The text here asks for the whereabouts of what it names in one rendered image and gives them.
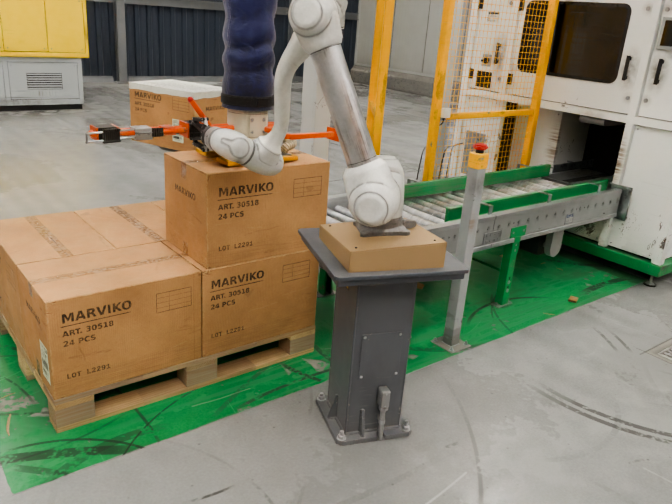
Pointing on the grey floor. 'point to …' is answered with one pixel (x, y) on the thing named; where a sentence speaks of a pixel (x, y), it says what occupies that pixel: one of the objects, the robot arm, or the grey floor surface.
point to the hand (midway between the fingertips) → (190, 128)
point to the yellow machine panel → (42, 54)
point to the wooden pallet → (79, 415)
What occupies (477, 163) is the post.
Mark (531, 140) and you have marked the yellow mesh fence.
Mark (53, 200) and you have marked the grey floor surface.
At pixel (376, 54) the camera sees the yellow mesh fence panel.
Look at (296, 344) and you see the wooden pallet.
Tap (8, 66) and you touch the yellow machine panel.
